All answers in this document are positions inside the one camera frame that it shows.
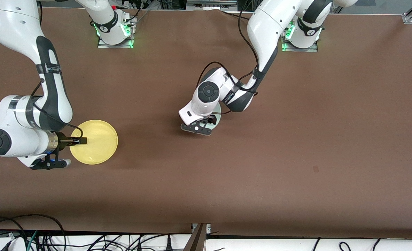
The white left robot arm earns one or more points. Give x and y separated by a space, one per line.
265 28

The yellow round plate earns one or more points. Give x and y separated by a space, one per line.
98 146

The dark post with metal bracket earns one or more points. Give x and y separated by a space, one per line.
197 240

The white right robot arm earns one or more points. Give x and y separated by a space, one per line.
14 31

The light green round plate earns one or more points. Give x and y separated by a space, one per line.
218 115

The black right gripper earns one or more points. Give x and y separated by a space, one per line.
63 140

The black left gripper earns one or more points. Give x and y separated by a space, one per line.
210 119

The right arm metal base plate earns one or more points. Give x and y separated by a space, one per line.
103 45

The grey metal electronics box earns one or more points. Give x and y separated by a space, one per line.
209 4

